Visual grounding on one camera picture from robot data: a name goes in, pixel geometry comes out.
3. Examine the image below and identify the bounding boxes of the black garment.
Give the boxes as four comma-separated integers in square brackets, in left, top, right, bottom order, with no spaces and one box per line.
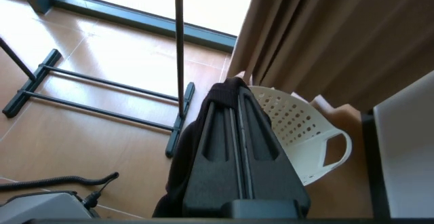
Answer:
[152,77,272,218]

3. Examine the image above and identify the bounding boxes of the black cable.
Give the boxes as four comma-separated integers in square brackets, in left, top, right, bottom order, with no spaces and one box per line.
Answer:
[0,171,120,211]

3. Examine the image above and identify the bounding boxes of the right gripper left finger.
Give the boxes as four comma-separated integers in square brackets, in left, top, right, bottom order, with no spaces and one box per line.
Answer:
[182,101,245,218]

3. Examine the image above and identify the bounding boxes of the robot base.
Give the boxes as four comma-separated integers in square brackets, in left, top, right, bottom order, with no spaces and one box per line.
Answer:
[0,190,101,220]

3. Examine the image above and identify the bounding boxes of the white laundry basket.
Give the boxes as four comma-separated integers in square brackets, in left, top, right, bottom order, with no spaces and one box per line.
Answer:
[249,85,353,187]

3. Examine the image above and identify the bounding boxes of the brown curtain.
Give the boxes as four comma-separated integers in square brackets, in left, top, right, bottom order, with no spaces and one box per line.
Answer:
[226,0,434,113]

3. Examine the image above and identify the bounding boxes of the black clothes rack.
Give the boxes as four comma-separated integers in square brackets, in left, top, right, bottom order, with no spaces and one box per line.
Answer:
[0,0,197,159]

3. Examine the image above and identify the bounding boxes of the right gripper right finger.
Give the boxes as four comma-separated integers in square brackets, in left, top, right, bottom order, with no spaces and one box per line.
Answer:
[238,86,312,218]

